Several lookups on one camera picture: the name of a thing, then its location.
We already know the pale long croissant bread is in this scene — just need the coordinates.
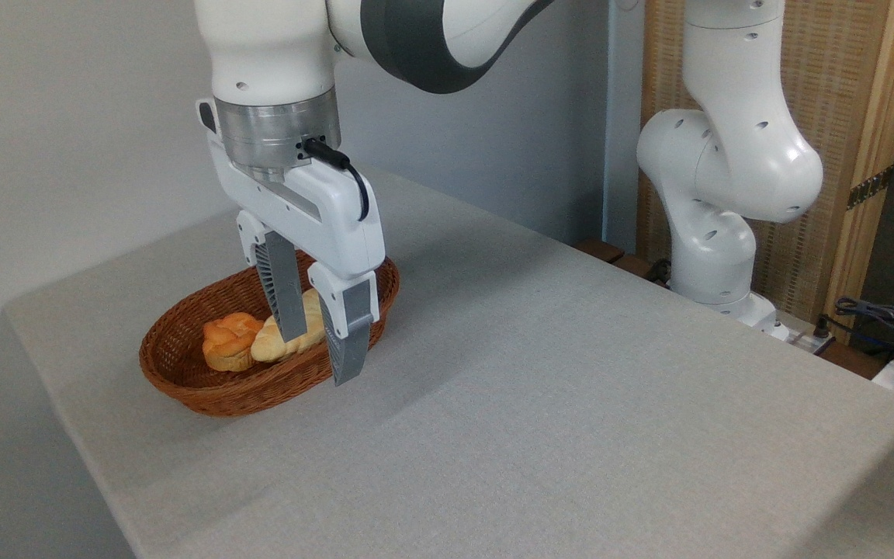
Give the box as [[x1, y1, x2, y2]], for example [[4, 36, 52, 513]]
[[250, 288, 328, 364]]

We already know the metal screen hinge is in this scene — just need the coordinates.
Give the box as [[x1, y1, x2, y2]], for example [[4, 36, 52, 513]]
[[846, 165, 894, 211]]

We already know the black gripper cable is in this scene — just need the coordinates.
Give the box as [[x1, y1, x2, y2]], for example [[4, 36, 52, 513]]
[[302, 138, 371, 223]]

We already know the rattan screen with wooden frame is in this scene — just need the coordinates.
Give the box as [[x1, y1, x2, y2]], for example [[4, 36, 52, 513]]
[[637, 0, 894, 347]]

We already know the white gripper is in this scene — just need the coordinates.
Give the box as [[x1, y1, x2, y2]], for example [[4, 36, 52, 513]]
[[196, 97, 387, 387]]

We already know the black cable bundle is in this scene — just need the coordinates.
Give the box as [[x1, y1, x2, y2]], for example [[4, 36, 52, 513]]
[[833, 296, 894, 359]]

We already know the round orange bread roll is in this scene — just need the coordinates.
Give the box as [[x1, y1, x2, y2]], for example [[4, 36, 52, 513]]
[[202, 312, 266, 373]]

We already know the brown wicker basket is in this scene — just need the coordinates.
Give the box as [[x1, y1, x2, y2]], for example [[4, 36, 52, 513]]
[[139, 248, 400, 418]]

